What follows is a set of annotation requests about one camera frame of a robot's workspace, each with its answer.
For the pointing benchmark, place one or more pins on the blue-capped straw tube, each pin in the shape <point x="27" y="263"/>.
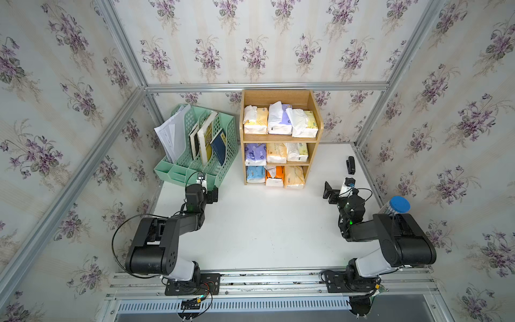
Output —
<point x="395" y="205"/>

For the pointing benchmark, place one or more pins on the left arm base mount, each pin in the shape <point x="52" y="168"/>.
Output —
<point x="199" y="285"/>

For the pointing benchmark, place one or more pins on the beige tissue pack shelf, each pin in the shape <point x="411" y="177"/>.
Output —
<point x="276" y="153"/>
<point x="294" y="177"/>

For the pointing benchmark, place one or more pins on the orange white tissue pack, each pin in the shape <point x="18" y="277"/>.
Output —
<point x="274" y="176"/>

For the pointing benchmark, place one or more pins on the green yellow tissue pack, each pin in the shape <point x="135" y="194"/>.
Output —
<point x="304" y="124"/>

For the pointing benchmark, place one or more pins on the beige tissue pack bottom shelf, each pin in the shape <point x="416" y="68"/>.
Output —
<point x="294" y="177"/>

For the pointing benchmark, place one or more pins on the dark blue book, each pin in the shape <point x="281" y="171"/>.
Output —
<point x="219" y="146"/>

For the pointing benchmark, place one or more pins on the white cover book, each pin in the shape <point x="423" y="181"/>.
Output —
<point x="194" y="143"/>

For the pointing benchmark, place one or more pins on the purple wet wipes pack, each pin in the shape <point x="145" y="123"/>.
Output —
<point x="255" y="154"/>

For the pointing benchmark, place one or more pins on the green plastic file organizer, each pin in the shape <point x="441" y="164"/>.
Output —
<point x="180" y="172"/>

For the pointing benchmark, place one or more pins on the aluminium rail frame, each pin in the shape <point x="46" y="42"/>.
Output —
<point x="407" y="295"/>

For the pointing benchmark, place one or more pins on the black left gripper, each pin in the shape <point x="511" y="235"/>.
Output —
<point x="209" y="198"/>

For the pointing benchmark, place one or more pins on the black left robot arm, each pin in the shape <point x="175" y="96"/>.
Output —
<point x="154" y="249"/>

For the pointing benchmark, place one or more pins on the small black stapler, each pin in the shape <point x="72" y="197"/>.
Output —
<point x="350" y="162"/>

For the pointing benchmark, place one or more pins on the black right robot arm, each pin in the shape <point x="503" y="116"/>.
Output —
<point x="401" y="240"/>

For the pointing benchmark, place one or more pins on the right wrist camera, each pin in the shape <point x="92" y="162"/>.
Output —
<point x="348" y="186"/>

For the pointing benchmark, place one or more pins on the orange yellow tissue pack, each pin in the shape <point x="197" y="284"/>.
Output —
<point x="255" y="120"/>

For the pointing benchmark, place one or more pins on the white paper stack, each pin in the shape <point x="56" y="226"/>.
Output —
<point x="171" y="134"/>

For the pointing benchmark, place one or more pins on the blue tissue pack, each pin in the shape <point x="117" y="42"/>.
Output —
<point x="255" y="174"/>

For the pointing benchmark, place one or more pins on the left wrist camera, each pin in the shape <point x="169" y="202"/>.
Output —
<point x="201" y="180"/>

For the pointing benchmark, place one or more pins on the yellow cover book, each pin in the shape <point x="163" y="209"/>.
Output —
<point x="205" y="136"/>

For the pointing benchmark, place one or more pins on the white green tissue pack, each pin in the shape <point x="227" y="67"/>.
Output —
<point x="297" y="152"/>

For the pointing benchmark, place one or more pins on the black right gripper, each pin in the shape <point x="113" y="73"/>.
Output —
<point x="328" y="191"/>

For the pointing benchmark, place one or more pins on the wooden three-tier shelf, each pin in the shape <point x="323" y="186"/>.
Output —
<point x="298" y="99"/>

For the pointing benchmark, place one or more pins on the purple white tissue pack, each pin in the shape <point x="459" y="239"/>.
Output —
<point x="279" y="122"/>

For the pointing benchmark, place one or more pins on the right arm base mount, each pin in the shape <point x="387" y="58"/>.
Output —
<point x="349" y="281"/>

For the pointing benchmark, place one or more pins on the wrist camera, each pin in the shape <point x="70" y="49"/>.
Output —
<point x="348" y="186"/>
<point x="201" y="180"/>

